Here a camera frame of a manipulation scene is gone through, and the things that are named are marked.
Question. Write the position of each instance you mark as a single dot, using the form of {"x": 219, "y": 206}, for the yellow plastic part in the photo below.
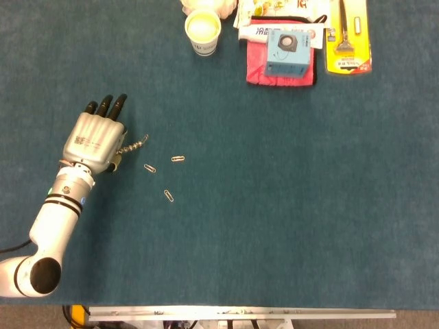
{"x": 79, "y": 313}

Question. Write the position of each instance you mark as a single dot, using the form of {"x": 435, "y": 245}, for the yellow razor blister pack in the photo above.
{"x": 356, "y": 44}

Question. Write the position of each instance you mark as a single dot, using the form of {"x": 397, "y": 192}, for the pink cloth with black trim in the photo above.
{"x": 255, "y": 65}

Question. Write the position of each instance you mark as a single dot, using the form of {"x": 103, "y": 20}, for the white printed snack packet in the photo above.
{"x": 274, "y": 7}

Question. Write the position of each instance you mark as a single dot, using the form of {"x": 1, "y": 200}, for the blue speaker box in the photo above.
{"x": 288, "y": 58}

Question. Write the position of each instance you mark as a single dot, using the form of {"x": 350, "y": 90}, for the white toothpaste tube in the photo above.
{"x": 254, "y": 32}

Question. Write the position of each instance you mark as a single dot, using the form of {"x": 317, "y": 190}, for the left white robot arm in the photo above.
{"x": 55, "y": 222}

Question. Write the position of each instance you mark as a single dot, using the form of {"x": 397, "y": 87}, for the blue felt table mat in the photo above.
{"x": 274, "y": 171}

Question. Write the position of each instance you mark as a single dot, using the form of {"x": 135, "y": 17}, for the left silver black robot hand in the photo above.
{"x": 91, "y": 142}

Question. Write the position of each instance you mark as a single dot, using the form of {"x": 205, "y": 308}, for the aluminium profile rail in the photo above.
{"x": 240, "y": 312}

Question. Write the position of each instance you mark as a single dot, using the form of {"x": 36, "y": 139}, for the white paper cup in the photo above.
{"x": 204, "y": 37}

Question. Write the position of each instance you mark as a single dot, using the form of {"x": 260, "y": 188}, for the white plastic bag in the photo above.
{"x": 226, "y": 7}

